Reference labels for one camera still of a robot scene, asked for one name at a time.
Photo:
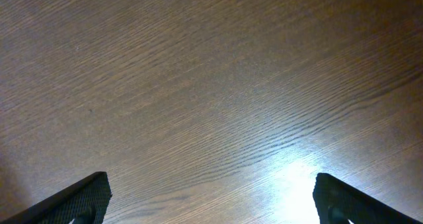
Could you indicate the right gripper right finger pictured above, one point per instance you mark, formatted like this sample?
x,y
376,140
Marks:
x,y
339,202

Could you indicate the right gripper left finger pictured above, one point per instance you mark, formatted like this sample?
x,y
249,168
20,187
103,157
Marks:
x,y
85,201

